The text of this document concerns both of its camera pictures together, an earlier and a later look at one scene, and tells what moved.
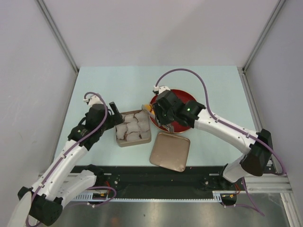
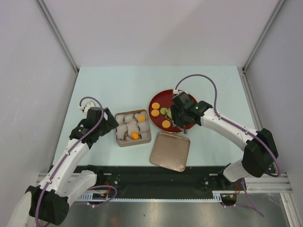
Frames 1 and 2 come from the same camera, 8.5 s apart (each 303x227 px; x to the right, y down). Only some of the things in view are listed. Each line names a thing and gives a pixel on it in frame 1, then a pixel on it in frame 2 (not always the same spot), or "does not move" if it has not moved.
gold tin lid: [170, 152] does not move
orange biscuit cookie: [147, 107] -> [141, 118]
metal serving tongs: [168, 126] -> [185, 130]
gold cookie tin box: [135, 130] does not move
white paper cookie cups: [135, 126] does not move
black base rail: [148, 183] does not move
